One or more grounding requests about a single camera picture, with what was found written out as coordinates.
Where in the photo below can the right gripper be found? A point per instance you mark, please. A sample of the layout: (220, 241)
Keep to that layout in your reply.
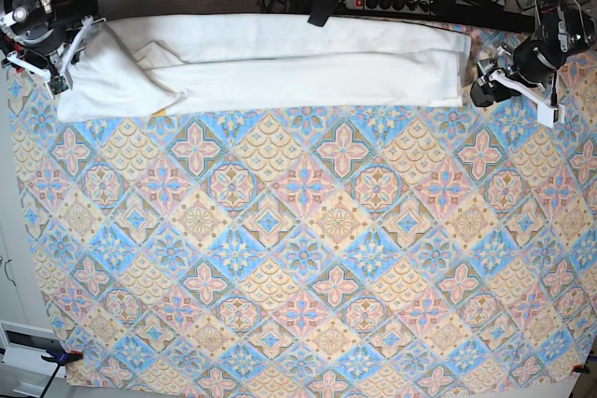
(53, 39)

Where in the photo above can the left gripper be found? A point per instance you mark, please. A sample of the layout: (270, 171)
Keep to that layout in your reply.
(484, 91)

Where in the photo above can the white printed T-shirt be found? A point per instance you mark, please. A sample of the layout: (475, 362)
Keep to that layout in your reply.
(188, 64)

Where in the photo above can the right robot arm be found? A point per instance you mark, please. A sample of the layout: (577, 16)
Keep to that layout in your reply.
(16, 14)

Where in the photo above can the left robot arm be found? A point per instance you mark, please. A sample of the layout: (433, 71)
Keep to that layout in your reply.
(562, 30)

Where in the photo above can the black power strip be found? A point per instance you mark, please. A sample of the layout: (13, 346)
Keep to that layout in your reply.
(394, 6)

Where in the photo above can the patterned pastel tablecloth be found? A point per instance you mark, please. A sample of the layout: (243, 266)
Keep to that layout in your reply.
(364, 251)

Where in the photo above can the black orange clamp right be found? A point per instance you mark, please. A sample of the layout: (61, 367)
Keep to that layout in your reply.
(581, 369)

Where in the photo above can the black orange clamp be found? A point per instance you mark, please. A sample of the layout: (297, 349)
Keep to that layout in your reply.
(61, 359)
(581, 369)

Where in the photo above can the black orange clamp left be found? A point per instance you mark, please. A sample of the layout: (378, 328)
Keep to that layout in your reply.
(61, 359)

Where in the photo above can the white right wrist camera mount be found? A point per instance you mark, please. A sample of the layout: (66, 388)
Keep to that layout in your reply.
(53, 68)

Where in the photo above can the white cabinet with handle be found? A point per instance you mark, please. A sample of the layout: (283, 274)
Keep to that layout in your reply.
(21, 299)

